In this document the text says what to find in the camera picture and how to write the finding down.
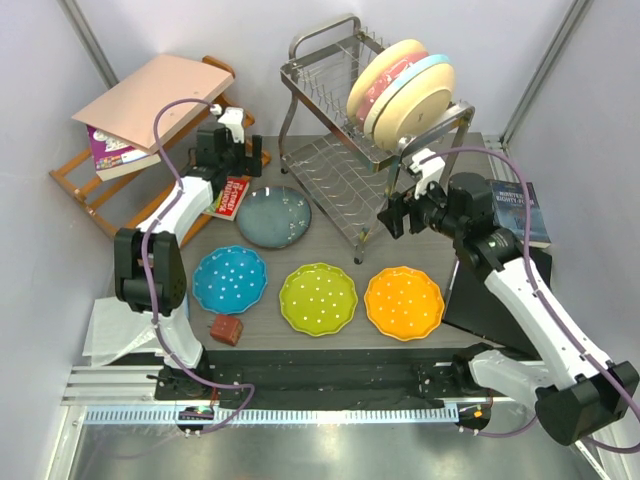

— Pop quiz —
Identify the dark blue paperback book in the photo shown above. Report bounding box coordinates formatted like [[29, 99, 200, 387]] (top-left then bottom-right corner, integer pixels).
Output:
[[488, 180, 551, 249]]

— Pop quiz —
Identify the red comic book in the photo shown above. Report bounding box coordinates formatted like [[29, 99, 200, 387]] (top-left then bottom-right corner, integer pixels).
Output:
[[203, 177, 250, 221]]

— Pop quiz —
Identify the pink folder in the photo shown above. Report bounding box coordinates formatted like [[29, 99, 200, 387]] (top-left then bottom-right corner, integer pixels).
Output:
[[73, 54, 234, 153]]

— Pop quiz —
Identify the metal dish rack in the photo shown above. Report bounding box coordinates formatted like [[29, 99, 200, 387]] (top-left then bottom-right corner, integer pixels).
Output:
[[278, 13, 477, 265]]

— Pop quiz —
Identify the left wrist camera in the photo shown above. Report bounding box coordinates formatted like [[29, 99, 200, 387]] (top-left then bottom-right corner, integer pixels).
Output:
[[209, 104, 245, 144]]

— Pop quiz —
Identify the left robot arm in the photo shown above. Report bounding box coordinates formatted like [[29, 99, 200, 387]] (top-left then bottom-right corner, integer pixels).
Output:
[[114, 125, 263, 399]]

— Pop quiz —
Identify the green dotted plate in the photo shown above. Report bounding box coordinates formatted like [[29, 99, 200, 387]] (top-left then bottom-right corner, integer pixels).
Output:
[[279, 262, 358, 337]]

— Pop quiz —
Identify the pink dotted plate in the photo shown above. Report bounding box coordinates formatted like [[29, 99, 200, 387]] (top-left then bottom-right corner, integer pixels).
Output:
[[355, 51, 429, 128]]

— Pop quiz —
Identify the cream blue rimmed plate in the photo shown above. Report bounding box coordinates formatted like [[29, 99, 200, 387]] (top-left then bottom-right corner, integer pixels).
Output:
[[354, 54, 455, 150]]

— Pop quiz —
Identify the wooden rack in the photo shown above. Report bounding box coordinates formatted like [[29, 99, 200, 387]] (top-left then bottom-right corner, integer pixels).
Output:
[[48, 55, 272, 249]]

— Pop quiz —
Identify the purple white book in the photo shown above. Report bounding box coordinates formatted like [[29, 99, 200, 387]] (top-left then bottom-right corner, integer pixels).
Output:
[[86, 125, 160, 181]]

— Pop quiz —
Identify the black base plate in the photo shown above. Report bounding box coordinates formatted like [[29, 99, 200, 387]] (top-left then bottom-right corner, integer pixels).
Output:
[[153, 348, 491, 411]]

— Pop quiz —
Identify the white cloth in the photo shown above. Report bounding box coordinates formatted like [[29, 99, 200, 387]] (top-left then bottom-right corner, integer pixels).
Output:
[[82, 297, 202, 367]]

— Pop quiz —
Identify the black box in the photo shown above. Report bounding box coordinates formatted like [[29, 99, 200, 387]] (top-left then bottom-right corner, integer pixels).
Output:
[[443, 260, 540, 360]]

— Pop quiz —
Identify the orange dotted plate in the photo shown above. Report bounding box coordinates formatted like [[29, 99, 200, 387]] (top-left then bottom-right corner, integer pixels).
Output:
[[364, 266, 445, 342]]

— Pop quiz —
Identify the brown square block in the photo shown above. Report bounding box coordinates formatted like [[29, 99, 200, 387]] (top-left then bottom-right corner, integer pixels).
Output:
[[209, 314, 244, 347]]

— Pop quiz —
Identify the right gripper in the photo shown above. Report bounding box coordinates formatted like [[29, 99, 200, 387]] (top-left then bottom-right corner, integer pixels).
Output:
[[378, 172, 466, 240]]

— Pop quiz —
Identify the cream floral plate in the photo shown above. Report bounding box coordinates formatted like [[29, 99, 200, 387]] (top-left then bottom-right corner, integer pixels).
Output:
[[346, 39, 427, 121]]

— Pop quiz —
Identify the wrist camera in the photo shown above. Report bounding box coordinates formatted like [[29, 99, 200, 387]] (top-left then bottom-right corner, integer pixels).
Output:
[[209, 104, 245, 144], [409, 148, 445, 200]]

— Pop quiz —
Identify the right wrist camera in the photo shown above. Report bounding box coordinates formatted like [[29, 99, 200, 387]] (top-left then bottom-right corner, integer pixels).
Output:
[[409, 148, 445, 200]]

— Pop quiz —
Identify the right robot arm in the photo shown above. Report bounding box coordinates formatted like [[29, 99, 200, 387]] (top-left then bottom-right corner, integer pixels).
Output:
[[377, 173, 639, 446]]

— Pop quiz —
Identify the dark blue-grey plate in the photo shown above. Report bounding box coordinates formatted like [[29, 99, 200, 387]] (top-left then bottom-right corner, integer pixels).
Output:
[[235, 186, 312, 249]]

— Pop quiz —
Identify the blue dotted plate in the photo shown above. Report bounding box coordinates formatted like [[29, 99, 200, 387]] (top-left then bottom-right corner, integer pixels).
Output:
[[192, 245, 268, 315]]

